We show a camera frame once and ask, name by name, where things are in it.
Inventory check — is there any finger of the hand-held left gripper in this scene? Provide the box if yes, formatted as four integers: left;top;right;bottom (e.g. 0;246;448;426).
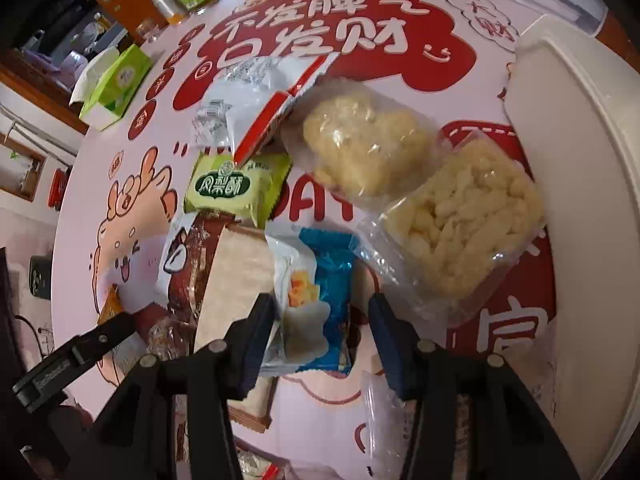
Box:
11;310;137;413

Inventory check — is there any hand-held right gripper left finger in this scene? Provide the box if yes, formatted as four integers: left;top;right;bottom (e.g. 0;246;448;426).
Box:
80;292;278;480

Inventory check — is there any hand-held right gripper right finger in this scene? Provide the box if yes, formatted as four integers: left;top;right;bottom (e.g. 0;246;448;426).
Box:
368;292;583;480

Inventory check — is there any beige cake packet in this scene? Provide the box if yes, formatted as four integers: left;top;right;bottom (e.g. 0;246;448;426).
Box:
227;375;278;433

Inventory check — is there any clear plastic snack bag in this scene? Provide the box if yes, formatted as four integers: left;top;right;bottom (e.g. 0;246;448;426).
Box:
360;370;417;466

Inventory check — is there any small orange snack packet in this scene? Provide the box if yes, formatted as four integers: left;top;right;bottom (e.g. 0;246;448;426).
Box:
96;284;126;326

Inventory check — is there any blue snack packet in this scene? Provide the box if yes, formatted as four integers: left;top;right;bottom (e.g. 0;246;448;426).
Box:
265;227;358;376

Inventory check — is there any brown bread snack packet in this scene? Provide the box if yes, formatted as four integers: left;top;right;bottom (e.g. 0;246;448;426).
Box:
157;210;278;358

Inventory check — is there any white red snack wrapper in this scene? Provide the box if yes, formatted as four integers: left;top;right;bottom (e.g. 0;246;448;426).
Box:
235;440;321;480

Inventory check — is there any square puffed rice cake bag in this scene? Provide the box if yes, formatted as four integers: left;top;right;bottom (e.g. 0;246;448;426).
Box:
357;137;548;321

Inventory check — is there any green pastry packet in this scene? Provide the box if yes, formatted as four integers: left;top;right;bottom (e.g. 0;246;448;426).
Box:
183;152;292;228

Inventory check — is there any round puffed rice cake bag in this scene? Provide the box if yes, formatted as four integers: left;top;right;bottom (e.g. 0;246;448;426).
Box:
280;82;446;213

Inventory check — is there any white red-edged snack packet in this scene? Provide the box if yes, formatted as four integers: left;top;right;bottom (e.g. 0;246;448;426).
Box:
215;52;337;166

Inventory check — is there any white plastic bin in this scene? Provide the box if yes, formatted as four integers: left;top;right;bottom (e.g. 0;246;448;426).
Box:
502;14;640;480

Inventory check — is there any green tissue box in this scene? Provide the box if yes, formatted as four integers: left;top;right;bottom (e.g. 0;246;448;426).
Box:
70;44;155;132

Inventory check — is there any cluttered kitchen counter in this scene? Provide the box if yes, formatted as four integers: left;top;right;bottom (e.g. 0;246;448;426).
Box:
15;0;131;86

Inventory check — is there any small glass cup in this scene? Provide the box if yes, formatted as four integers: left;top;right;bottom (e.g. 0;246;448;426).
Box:
135;19;161;43

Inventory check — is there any clear glass jar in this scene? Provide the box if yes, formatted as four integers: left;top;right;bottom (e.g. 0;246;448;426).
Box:
151;0;188;26

